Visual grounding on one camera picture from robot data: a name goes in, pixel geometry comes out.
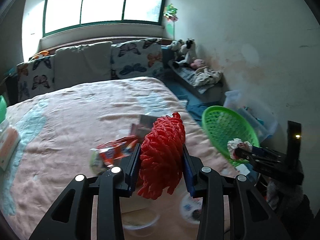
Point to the red white wrapper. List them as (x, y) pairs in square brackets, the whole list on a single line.
[(232, 145)]

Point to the grey plush toy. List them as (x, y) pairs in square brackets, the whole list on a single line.
[(175, 45)]

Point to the colourful pinwheel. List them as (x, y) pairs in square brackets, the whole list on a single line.
[(170, 14)]

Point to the green mesh basket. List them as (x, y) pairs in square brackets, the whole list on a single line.
[(223, 125)]

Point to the green label bottle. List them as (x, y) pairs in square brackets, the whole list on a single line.
[(96, 163)]

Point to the red knitted ball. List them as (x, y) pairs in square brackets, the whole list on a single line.
[(161, 157)]

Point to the pink tissue pack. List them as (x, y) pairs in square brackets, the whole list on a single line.
[(8, 142)]

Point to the crumpled patterned cloth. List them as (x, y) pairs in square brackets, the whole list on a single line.
[(206, 76)]

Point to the green fabric bin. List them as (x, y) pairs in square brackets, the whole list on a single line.
[(3, 108)]

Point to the cow plush toy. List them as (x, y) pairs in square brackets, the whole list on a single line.
[(188, 50)]

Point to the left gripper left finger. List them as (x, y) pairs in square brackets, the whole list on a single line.
[(70, 216)]

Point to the left butterfly pillow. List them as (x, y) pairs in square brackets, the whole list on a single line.
[(35, 77)]

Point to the right butterfly pillow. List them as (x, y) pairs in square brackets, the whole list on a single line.
[(137, 58)]

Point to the grey middle pillow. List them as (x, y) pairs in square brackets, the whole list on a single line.
[(82, 64)]

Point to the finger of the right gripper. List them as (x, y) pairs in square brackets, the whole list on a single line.
[(278, 166)]

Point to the red snack wrapper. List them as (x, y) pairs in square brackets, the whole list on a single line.
[(111, 151)]

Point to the green framed window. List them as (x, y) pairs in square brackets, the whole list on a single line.
[(63, 15)]

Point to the butterfly pillow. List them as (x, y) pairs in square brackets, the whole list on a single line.
[(35, 77), (137, 58)]

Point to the pink plush toy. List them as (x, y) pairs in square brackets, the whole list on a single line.
[(197, 63)]

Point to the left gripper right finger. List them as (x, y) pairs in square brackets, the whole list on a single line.
[(250, 217)]

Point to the pink blanket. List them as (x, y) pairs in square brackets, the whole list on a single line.
[(59, 129)]

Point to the clear storage box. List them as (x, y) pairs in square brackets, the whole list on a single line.
[(259, 117)]

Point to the yogurt tub lid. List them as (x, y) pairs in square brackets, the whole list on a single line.
[(190, 209)]

